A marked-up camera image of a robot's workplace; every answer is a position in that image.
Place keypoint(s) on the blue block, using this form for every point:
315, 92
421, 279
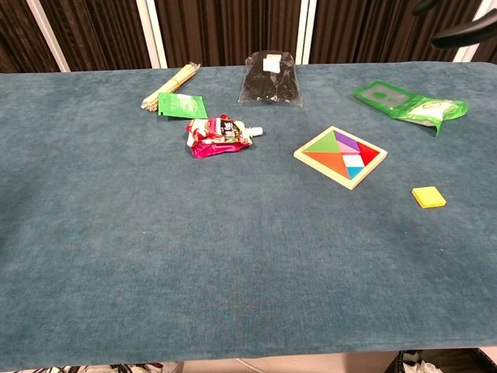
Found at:
354, 172

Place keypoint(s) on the pink tangram triangle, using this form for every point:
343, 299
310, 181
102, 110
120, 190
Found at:
346, 149

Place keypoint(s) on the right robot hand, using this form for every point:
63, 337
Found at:
466, 33

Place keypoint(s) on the orange tangram triangle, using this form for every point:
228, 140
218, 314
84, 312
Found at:
334, 161

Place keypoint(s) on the wooden stick bundle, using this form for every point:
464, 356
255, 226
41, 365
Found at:
174, 83

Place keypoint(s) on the red tangram triangle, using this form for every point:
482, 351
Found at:
366, 154

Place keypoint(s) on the dark brown pleated curtain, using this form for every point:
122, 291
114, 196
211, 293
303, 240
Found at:
19, 35
369, 31
490, 54
97, 35
225, 27

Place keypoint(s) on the green foil sachet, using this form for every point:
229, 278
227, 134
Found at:
182, 105

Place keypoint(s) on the green and white plastic package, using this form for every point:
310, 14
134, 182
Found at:
388, 97

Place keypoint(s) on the yellow square puzzle piece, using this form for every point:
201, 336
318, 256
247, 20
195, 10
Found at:
429, 197

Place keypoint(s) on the teal fabric table cloth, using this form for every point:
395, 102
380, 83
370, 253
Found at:
194, 252

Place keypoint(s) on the green tangram triangle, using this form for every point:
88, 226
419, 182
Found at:
328, 144

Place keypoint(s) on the purple tangram parallelogram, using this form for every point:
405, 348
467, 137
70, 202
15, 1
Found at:
347, 140

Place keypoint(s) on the white partition post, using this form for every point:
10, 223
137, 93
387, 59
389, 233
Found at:
152, 35
49, 35
306, 31
464, 54

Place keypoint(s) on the black item in clear bag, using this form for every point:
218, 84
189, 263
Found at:
270, 83

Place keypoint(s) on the crumpled red drink pouch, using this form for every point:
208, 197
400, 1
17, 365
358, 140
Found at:
217, 136

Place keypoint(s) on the black mesh bin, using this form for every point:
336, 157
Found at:
481, 359

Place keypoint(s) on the wooden tangram tray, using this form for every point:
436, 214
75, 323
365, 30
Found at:
324, 169

